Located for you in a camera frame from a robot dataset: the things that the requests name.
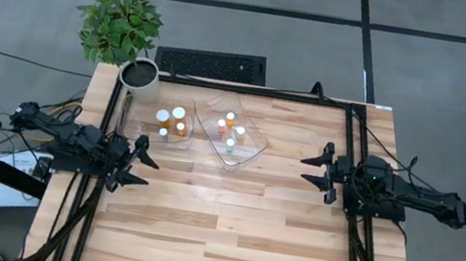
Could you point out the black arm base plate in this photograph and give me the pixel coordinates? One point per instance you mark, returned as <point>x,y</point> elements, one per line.
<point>388,215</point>
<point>77,168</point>

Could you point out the small black device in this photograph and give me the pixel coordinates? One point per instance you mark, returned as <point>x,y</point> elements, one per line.
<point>42,167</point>

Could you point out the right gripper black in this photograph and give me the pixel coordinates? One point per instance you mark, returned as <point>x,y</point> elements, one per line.
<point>348,174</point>

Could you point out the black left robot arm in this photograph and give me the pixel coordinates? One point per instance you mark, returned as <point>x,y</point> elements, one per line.
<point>72,135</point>

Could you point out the black aluminium table frame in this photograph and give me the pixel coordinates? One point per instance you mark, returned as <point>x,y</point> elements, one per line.
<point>267,93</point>

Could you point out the small white-capped orange pill bottle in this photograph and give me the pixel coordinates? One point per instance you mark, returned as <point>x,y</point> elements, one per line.
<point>230,117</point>
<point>180,128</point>
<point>222,124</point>
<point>240,131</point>

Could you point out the clear plastic bin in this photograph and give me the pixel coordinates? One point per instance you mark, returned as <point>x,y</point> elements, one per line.
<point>254,145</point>
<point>142,128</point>

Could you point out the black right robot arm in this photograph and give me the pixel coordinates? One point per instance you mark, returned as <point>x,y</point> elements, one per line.
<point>428,201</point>

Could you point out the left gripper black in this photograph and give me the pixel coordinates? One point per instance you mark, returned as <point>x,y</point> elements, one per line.
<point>116,156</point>

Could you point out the white paper sheet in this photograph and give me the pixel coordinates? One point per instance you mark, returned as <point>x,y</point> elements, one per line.
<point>7,195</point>

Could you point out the small teal-capped pill bottle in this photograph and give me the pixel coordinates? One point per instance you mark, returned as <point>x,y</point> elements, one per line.
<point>230,143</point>
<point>163,132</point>

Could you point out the green plant in white pot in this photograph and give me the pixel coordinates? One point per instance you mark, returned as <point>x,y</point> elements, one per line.
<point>118,23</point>

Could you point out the black floor vent grate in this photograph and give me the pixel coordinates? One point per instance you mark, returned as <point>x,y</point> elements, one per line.
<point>211,63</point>

